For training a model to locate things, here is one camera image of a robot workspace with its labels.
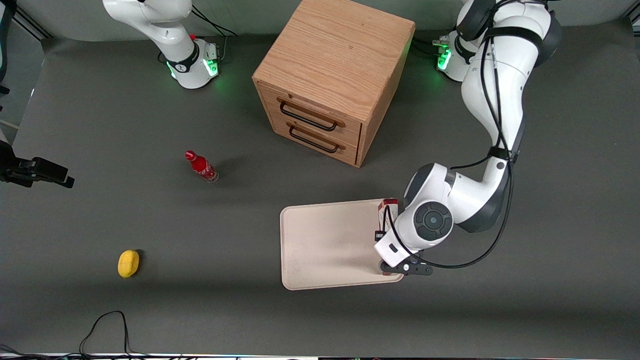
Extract yellow lemon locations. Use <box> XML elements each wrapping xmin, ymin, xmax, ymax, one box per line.
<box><xmin>117</xmin><ymin>249</ymin><xmax>141</xmax><ymax>279</ymax></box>

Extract black frame rail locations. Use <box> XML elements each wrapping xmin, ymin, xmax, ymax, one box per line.
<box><xmin>12</xmin><ymin>7</ymin><xmax>53</xmax><ymax>41</ymax></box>

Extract black cables at right base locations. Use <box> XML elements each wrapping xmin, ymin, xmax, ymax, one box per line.
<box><xmin>190</xmin><ymin>5</ymin><xmax>239</xmax><ymax>62</ymax></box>

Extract black cables at base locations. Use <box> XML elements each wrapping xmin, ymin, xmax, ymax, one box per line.
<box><xmin>190</xmin><ymin>5</ymin><xmax>239</xmax><ymax>62</ymax></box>
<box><xmin>415</xmin><ymin>30</ymin><xmax>451</xmax><ymax>59</ymax></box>

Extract red cola bottle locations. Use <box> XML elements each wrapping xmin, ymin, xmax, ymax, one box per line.
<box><xmin>184</xmin><ymin>150</ymin><xmax>220</xmax><ymax>184</ymax></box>

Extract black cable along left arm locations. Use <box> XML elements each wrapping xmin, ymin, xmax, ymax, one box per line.
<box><xmin>382</xmin><ymin>0</ymin><xmax>517</xmax><ymax>271</ymax></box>

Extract red tartan cookie box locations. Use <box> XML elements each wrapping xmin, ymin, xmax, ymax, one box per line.
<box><xmin>377</xmin><ymin>198</ymin><xmax>400</xmax><ymax>227</ymax></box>

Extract black hanging strap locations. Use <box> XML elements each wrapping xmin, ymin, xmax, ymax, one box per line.
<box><xmin>0</xmin><ymin>0</ymin><xmax>17</xmax><ymax>97</ymax></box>

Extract black cables at left base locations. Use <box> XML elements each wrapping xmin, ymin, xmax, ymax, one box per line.
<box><xmin>415</xmin><ymin>30</ymin><xmax>451</xmax><ymax>59</ymax></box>

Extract long black drawer handle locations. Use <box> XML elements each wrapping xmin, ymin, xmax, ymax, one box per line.
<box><xmin>277</xmin><ymin>98</ymin><xmax>346</xmax><ymax>132</ymax></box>

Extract wooden two-drawer cabinet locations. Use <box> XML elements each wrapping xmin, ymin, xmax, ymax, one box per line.
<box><xmin>251</xmin><ymin>0</ymin><xmax>416</xmax><ymax>168</ymax></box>

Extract beige plastic tray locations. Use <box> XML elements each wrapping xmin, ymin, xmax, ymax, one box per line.
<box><xmin>279</xmin><ymin>198</ymin><xmax>405</xmax><ymax>291</ymax></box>

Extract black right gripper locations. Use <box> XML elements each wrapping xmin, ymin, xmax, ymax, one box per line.
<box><xmin>0</xmin><ymin>140</ymin><xmax>76</xmax><ymax>189</ymax></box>

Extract wooden drawer with long handle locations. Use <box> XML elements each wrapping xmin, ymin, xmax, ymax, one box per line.
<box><xmin>259</xmin><ymin>81</ymin><xmax>363</xmax><ymax>137</ymax></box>

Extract black cable at table edge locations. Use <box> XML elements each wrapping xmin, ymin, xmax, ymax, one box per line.
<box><xmin>0</xmin><ymin>310</ymin><xmax>186</xmax><ymax>360</ymax></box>

